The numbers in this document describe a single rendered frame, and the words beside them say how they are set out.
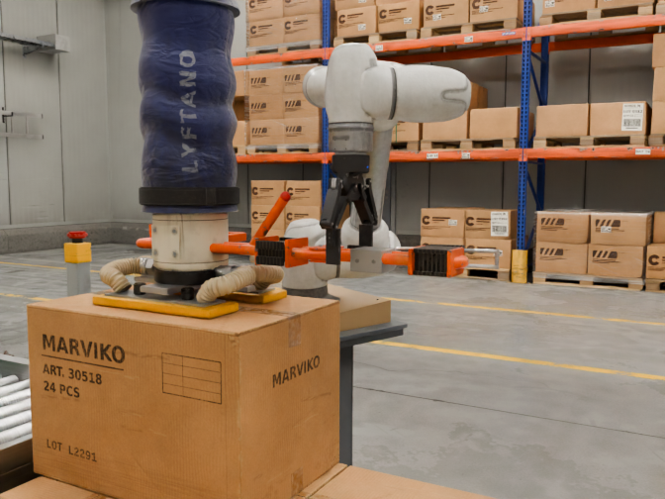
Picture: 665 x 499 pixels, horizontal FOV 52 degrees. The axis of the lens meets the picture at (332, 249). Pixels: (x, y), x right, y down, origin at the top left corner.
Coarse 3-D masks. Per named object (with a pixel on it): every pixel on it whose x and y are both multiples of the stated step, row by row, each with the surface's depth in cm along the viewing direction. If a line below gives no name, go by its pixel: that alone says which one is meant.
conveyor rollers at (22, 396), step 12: (0, 384) 231; (12, 384) 227; (24, 384) 230; (0, 396) 221; (12, 396) 216; (24, 396) 219; (0, 408) 204; (12, 408) 206; (24, 408) 208; (0, 420) 194; (12, 420) 195; (24, 420) 198; (0, 432) 185; (12, 432) 186; (24, 432) 188; (0, 444) 181
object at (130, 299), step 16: (192, 288) 147; (96, 304) 155; (112, 304) 152; (128, 304) 150; (144, 304) 147; (160, 304) 145; (176, 304) 144; (192, 304) 142; (208, 304) 142; (224, 304) 144
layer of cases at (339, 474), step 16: (336, 464) 165; (32, 480) 156; (48, 480) 156; (320, 480) 157; (336, 480) 157; (352, 480) 157; (368, 480) 157; (384, 480) 157; (400, 480) 157; (416, 480) 157; (0, 496) 148; (16, 496) 148; (32, 496) 148; (48, 496) 148; (64, 496) 148; (80, 496) 148; (96, 496) 148; (304, 496) 149; (320, 496) 149; (336, 496) 149; (352, 496) 149; (368, 496) 149; (384, 496) 149; (400, 496) 149; (416, 496) 149; (432, 496) 149; (448, 496) 149; (464, 496) 149; (480, 496) 149
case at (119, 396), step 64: (64, 320) 150; (128, 320) 141; (192, 320) 139; (256, 320) 139; (320, 320) 154; (64, 384) 152; (128, 384) 143; (192, 384) 134; (256, 384) 133; (320, 384) 156; (64, 448) 154; (128, 448) 144; (192, 448) 136; (256, 448) 135; (320, 448) 157
